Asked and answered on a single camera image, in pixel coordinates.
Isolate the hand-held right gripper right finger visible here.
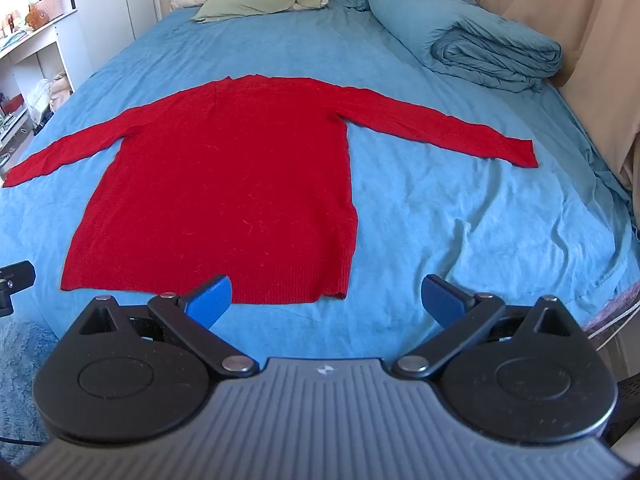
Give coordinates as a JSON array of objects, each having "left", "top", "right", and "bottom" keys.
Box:
[{"left": 392, "top": 274, "right": 586, "bottom": 381}]

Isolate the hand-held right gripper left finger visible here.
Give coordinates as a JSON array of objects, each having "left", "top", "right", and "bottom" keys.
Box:
[{"left": 65, "top": 274, "right": 260, "bottom": 378}]

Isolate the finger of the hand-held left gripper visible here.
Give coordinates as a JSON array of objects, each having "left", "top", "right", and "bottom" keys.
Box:
[{"left": 0, "top": 260, "right": 37, "bottom": 318}]

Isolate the red knit sweater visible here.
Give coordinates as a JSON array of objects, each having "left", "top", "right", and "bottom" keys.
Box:
[{"left": 2, "top": 74, "right": 539, "bottom": 306}]

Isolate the blue fluffy rug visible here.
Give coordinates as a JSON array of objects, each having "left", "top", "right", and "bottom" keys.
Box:
[{"left": 0, "top": 316, "right": 65, "bottom": 471}]

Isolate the blue bed sheet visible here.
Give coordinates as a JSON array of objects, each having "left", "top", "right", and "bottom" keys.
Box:
[{"left": 0, "top": 0, "right": 640, "bottom": 351}]

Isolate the white shelf unit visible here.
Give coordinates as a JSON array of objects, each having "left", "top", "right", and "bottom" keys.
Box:
[{"left": 0, "top": 7, "right": 96, "bottom": 178}]

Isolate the folded blue duvet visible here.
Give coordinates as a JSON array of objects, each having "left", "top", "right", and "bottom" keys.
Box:
[{"left": 342, "top": 0, "right": 565, "bottom": 94}]

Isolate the pink woven basket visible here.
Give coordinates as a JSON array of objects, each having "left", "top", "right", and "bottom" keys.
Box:
[{"left": 33, "top": 0, "right": 66, "bottom": 21}]

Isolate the white wardrobe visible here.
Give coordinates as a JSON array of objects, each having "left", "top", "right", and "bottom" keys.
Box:
[{"left": 65, "top": 0, "right": 173, "bottom": 81}]

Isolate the green pillow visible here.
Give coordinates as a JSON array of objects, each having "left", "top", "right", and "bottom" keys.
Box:
[{"left": 191, "top": 0, "right": 331, "bottom": 24}]

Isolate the beige curtain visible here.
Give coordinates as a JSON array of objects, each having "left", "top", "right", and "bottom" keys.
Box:
[{"left": 452, "top": 0, "right": 640, "bottom": 196}]

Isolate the white cable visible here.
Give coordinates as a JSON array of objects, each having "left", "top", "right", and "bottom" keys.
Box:
[{"left": 582, "top": 296, "right": 640, "bottom": 350}]

